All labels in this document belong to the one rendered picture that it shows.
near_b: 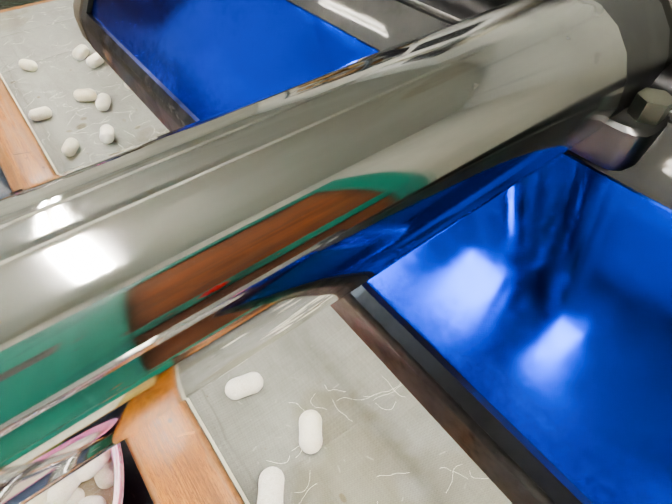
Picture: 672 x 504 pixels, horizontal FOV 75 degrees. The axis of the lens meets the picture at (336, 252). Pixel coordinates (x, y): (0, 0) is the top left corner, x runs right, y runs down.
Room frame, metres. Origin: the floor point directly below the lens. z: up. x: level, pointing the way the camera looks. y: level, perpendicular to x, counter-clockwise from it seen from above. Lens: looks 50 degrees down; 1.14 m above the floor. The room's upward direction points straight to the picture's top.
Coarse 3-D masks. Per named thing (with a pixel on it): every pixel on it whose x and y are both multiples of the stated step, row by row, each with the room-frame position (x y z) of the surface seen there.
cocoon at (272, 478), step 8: (264, 472) 0.10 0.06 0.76; (272, 472) 0.09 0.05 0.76; (280, 472) 0.10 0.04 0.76; (264, 480) 0.09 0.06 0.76; (272, 480) 0.09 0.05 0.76; (280, 480) 0.09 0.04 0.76; (264, 488) 0.08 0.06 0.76; (272, 488) 0.08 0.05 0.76; (280, 488) 0.08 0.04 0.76; (264, 496) 0.08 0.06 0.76; (272, 496) 0.08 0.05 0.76; (280, 496) 0.08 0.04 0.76
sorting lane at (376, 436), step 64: (64, 0) 1.12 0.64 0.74; (0, 64) 0.81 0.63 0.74; (64, 64) 0.81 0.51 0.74; (64, 128) 0.60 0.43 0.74; (128, 128) 0.60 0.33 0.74; (320, 320) 0.25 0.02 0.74; (320, 384) 0.18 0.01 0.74; (384, 384) 0.18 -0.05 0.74; (256, 448) 0.12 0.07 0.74; (320, 448) 0.12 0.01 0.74; (384, 448) 0.12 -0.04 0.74; (448, 448) 0.12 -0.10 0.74
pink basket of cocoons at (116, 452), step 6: (120, 444) 0.12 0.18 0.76; (114, 450) 0.11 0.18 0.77; (120, 450) 0.11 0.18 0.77; (114, 456) 0.10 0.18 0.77; (120, 456) 0.10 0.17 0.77; (114, 462) 0.10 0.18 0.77; (120, 462) 0.10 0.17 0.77; (114, 468) 0.10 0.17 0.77; (120, 468) 0.10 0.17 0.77; (114, 474) 0.09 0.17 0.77; (120, 474) 0.09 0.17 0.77; (120, 480) 0.09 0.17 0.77; (114, 486) 0.08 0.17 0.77; (120, 486) 0.08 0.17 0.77; (114, 492) 0.08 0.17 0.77; (120, 492) 0.08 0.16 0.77; (114, 498) 0.07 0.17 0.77; (120, 498) 0.07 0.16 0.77
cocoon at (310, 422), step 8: (304, 416) 0.14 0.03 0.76; (312, 416) 0.14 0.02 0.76; (320, 416) 0.14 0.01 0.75; (304, 424) 0.13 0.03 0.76; (312, 424) 0.13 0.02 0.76; (320, 424) 0.13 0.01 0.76; (304, 432) 0.13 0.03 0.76; (312, 432) 0.13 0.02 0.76; (320, 432) 0.13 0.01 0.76; (304, 440) 0.12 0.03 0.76; (312, 440) 0.12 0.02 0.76; (320, 440) 0.12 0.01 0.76; (304, 448) 0.11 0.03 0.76; (312, 448) 0.11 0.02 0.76
